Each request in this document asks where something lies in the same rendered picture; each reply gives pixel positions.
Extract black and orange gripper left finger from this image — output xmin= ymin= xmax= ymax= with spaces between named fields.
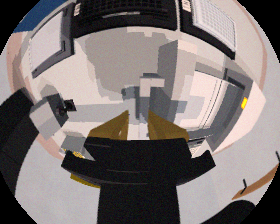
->
xmin=87 ymin=110 xmax=129 ymax=140

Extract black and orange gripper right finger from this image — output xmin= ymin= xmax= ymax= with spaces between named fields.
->
xmin=148 ymin=110 xmax=190 ymax=142

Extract yellow open-top bin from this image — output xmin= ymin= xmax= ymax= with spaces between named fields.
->
xmin=70 ymin=174 xmax=100 ymax=189

